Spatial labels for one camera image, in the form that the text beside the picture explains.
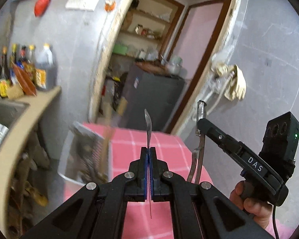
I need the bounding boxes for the steel tongs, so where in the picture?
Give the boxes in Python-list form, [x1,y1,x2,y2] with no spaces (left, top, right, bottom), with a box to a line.
[186,99,207,184]

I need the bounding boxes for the steel knife blade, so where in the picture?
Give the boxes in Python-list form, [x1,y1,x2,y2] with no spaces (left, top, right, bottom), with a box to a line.
[144,109,152,218]

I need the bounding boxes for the beige kitchen counter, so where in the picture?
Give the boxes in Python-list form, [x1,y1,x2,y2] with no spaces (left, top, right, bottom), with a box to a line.
[0,86,61,237]

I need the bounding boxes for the steel kitchen sink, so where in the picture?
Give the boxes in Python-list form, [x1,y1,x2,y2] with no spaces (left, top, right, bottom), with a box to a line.
[0,100,30,129]

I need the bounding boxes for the person's right hand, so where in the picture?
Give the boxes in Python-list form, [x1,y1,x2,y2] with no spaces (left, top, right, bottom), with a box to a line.
[229,181,273,229]

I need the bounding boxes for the pink checked tablecloth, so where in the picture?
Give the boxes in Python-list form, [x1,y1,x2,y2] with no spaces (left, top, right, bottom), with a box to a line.
[63,122,212,239]

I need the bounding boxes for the yellowish rubber gloves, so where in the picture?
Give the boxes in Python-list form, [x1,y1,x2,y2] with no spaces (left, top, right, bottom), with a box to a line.
[214,63,247,101]

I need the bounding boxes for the white perforated utensil holder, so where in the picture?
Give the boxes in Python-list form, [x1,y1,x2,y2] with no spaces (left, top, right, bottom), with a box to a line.
[58,121,113,186]

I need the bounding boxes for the dark grey cabinet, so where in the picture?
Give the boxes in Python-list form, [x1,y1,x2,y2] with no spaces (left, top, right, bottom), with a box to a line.
[118,64,185,132]

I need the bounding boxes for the metal pot on cabinet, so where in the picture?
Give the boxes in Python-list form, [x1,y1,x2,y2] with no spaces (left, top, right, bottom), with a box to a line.
[160,55,182,75]

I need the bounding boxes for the green box on shelf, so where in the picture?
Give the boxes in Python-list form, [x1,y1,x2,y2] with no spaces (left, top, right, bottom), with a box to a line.
[112,44,128,56]

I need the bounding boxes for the orange snack packet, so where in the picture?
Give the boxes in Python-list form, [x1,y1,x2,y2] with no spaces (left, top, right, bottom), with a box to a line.
[12,63,36,96]

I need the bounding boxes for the yellow label sauce bottle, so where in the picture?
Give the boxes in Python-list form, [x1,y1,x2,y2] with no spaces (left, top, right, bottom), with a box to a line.
[0,46,11,98]

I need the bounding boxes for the large dark vinegar jug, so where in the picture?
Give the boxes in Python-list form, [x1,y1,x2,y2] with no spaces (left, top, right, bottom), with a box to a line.
[34,43,57,91]

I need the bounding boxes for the red plastic bag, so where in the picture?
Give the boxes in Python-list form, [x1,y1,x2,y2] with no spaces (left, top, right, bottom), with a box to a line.
[34,0,51,17]

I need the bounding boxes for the white hose loop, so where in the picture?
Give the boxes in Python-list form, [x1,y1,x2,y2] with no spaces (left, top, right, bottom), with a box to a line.
[201,79,230,116]

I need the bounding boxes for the black camera box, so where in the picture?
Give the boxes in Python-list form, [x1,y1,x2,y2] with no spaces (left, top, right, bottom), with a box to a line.
[259,112,299,168]

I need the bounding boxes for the orange wall hook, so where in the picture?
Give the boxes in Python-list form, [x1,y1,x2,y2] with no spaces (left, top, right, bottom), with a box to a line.
[105,0,116,12]

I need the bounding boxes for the white wall switch plate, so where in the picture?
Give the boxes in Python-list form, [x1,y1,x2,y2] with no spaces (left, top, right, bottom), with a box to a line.
[65,0,99,11]

